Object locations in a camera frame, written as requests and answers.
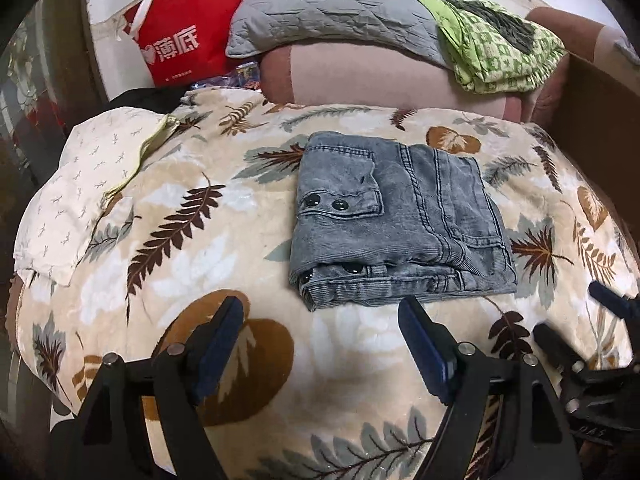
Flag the grey denim pants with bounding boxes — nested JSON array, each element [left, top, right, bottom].
[[288, 131, 518, 311]]

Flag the brown cardboard box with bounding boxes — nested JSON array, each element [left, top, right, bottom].
[[532, 54, 639, 240]]

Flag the beige leaf print blanket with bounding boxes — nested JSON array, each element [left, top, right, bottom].
[[12, 89, 639, 479]]

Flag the green patterned folded cloth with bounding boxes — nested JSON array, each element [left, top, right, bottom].
[[416, 0, 566, 94]]

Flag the white patterned pillow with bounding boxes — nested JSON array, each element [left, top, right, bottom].
[[13, 106, 179, 286]]

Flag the black garment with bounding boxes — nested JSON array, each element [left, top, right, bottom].
[[104, 86, 189, 114]]

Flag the pink brown bolster cushion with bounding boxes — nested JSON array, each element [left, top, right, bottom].
[[259, 42, 522, 122]]

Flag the colourful snack packet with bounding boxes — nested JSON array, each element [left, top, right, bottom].
[[191, 61, 260, 90]]

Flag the grey quilted pillow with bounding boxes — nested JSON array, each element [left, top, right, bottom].
[[226, 0, 451, 68]]

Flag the red paper shopping bag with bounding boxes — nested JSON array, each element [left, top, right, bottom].
[[124, 0, 241, 87]]

